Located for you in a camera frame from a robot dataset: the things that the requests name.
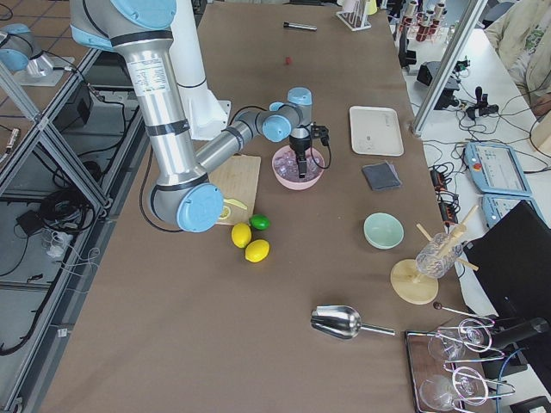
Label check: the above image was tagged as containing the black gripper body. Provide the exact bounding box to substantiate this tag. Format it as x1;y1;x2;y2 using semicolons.
289;128;311;162

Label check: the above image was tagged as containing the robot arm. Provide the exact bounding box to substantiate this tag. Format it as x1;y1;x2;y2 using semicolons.
1;23;54;80
70;1;313;232

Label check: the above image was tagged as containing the pile of clear ice cubes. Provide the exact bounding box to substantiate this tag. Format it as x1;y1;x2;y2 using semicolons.
274;150;323;182

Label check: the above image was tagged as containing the white cup rack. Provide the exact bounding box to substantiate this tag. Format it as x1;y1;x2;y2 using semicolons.
336;0;372;32

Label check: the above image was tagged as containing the wooden cup stand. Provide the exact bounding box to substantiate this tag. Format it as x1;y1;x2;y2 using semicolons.
390;205;478;305

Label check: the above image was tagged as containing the steel ice scoop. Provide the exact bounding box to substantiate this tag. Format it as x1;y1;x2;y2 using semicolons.
311;305;396;340

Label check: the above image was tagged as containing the pink bowl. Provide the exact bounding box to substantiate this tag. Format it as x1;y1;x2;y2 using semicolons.
271;145;325;190

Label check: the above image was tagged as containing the bamboo cutting board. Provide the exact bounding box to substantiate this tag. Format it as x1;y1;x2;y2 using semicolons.
209;155;261;225

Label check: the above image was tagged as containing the green lime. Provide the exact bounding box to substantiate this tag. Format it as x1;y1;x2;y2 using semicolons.
249;214;271;231

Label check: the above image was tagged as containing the cream rabbit tray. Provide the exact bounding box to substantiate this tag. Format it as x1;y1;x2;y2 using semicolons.
349;106;404;157

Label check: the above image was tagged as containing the yellow plastic knife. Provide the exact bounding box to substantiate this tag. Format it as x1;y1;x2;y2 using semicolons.
224;198;248;210

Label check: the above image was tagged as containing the grey folded cloth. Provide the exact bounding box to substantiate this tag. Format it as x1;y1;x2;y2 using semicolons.
362;161;402;191

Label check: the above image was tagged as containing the lemon slice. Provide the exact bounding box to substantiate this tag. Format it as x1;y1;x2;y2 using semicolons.
219;205;232;220

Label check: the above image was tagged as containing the yellow lemon inner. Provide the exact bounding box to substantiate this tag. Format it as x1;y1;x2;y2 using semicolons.
231;223;252;249

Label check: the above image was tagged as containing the yellow lemon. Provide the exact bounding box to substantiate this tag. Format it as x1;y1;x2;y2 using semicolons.
231;223;252;249
245;239;270;263

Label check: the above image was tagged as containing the yellow lemon outer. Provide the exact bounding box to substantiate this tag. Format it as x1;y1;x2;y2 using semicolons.
245;239;270;263

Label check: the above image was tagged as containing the green bowl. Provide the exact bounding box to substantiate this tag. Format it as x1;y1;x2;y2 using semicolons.
363;213;405;250

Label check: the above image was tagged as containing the steel muddler black tip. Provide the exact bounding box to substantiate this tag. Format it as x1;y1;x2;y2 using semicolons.
283;22;318;32

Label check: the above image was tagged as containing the clear glass on stand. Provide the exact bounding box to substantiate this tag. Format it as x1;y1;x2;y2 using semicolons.
416;233;462;279

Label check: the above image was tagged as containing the teach pendant upper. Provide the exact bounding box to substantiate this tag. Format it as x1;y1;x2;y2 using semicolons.
464;142;532;196

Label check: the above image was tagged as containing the teach pendant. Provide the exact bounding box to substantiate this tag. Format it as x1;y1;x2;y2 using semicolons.
481;194;537;229
464;142;532;196

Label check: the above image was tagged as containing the teach pendant lower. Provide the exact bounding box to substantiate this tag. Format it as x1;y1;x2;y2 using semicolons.
481;194;537;229

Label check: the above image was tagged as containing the black monitor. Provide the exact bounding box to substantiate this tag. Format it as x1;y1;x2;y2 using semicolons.
464;200;550;321

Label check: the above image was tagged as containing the person in beige jacket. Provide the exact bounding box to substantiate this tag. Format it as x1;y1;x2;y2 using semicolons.
485;0;550;118

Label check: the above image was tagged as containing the wine glass rack tray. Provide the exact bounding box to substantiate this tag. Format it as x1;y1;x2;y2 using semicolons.
405;317;516;412

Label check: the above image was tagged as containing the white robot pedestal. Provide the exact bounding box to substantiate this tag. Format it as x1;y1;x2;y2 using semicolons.
170;0;232;140

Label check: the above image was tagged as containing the aluminium frame post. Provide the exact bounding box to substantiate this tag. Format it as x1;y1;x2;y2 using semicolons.
411;0;487;137

